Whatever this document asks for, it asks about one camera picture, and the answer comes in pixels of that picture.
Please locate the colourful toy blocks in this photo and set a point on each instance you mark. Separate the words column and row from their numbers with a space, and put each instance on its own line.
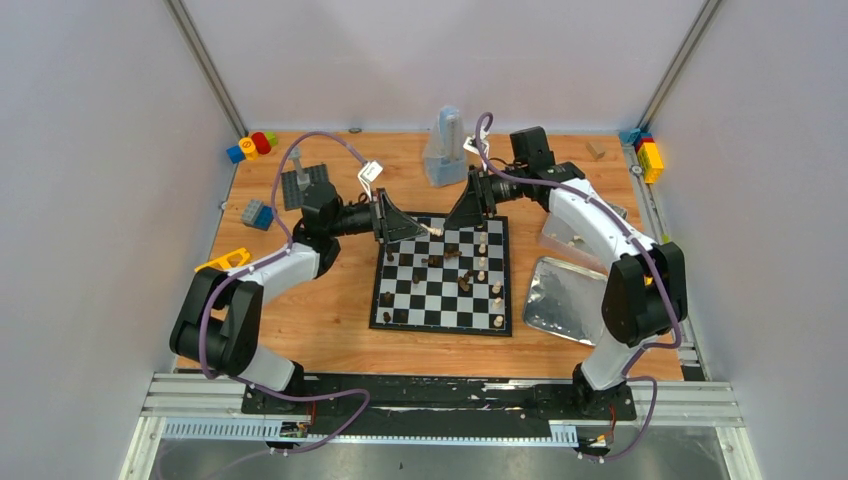
column 252, row 147

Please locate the silver metal tray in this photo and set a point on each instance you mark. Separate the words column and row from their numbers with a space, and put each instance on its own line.
column 565, row 300

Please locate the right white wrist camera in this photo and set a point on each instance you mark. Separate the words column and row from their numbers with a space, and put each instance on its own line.
column 477, row 146

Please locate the stacked lego bricks right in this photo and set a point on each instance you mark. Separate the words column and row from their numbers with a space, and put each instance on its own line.
column 647, row 152

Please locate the dark fallen chess piece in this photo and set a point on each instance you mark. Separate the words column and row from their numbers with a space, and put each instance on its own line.
column 463, row 284

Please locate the clear plastic container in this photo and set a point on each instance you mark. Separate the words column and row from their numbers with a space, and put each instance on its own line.
column 563, row 238

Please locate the white chess queen piece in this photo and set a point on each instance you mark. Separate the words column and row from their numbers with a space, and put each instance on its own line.
column 438, row 232

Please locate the grey lego tower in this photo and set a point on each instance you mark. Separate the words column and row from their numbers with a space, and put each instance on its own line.
column 303, row 179

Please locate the grey lego baseplate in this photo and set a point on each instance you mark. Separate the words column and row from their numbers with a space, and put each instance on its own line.
column 292, row 193

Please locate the black white chessboard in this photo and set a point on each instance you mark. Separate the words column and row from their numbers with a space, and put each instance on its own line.
column 418, row 286

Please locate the blue grey lego brick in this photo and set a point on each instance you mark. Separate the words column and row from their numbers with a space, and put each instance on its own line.
column 257, row 215

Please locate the yellow plastic triangle toy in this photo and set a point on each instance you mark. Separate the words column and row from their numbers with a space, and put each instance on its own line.
column 234, row 259

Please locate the small wooden block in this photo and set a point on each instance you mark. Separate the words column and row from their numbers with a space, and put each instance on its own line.
column 596, row 150

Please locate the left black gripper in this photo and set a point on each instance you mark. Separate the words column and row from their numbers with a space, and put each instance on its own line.
column 381, row 216

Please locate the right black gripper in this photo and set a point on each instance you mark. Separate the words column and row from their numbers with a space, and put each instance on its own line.
column 469, row 211

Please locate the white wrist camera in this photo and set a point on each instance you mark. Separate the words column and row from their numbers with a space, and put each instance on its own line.
column 369, row 172
column 477, row 146

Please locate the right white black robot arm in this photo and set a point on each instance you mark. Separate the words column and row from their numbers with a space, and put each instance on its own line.
column 645, row 296

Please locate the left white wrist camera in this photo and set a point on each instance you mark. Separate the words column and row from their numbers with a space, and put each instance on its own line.
column 369, row 172

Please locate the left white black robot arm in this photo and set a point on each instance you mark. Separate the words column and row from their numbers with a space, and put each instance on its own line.
column 219, row 321

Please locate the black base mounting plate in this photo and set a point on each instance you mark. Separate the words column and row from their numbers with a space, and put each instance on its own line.
column 396, row 405

